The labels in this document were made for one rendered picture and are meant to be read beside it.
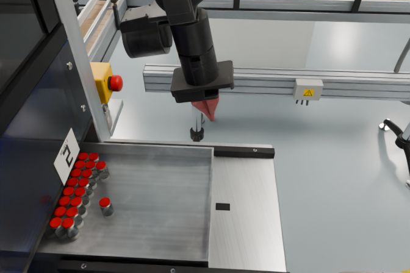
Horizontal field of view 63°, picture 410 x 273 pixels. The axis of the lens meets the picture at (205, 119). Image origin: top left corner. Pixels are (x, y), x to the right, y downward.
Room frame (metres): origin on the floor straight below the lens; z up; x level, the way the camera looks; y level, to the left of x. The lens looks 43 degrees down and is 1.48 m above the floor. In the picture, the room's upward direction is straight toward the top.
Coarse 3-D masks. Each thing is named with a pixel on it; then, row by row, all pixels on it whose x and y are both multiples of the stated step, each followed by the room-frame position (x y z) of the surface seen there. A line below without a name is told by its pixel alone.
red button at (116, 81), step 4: (112, 76) 0.64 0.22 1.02; (116, 76) 0.64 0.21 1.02; (120, 76) 0.65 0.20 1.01; (112, 80) 0.63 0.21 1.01; (116, 80) 0.63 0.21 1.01; (120, 80) 0.64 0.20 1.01; (112, 84) 0.63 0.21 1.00; (116, 84) 0.63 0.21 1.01; (120, 84) 0.63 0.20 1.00; (112, 88) 0.62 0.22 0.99; (116, 88) 0.62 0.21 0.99; (120, 88) 0.63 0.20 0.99
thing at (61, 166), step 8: (72, 136) 0.43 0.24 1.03; (64, 144) 0.40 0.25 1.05; (72, 144) 0.42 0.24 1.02; (72, 152) 0.41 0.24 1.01; (56, 160) 0.36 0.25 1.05; (64, 160) 0.38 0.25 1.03; (56, 168) 0.35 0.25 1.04; (64, 168) 0.37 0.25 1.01; (64, 176) 0.36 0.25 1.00; (64, 184) 0.35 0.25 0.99
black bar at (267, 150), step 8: (152, 144) 0.53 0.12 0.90; (160, 144) 0.53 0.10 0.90; (168, 144) 0.53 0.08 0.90; (176, 144) 0.53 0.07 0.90; (184, 144) 0.53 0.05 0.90; (192, 144) 0.53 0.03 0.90; (216, 152) 0.51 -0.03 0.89; (224, 152) 0.51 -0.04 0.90; (232, 152) 0.51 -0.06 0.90; (240, 152) 0.51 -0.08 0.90; (248, 152) 0.51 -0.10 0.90; (256, 152) 0.51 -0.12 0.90; (264, 152) 0.51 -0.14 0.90; (272, 152) 0.51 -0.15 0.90
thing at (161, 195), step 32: (128, 160) 0.50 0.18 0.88; (160, 160) 0.50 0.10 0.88; (192, 160) 0.50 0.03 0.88; (96, 192) 0.41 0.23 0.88; (128, 192) 0.41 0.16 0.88; (160, 192) 0.41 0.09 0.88; (192, 192) 0.41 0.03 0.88; (96, 224) 0.34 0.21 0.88; (128, 224) 0.34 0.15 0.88; (160, 224) 0.34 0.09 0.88; (192, 224) 0.34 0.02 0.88; (64, 256) 0.27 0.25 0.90; (96, 256) 0.26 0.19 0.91; (128, 256) 0.26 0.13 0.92; (160, 256) 0.28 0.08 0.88; (192, 256) 0.28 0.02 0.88
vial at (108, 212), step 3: (111, 204) 0.36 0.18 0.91; (102, 207) 0.35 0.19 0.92; (105, 207) 0.35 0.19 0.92; (108, 207) 0.36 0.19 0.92; (111, 207) 0.36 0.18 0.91; (102, 210) 0.35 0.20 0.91; (105, 210) 0.35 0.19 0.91; (108, 210) 0.35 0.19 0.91; (111, 210) 0.36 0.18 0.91; (102, 213) 0.35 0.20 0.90; (105, 213) 0.35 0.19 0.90; (108, 213) 0.35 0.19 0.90; (111, 213) 0.35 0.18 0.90; (114, 213) 0.36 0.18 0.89; (105, 216) 0.35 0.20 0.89; (108, 216) 0.35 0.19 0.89; (111, 216) 0.35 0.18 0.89
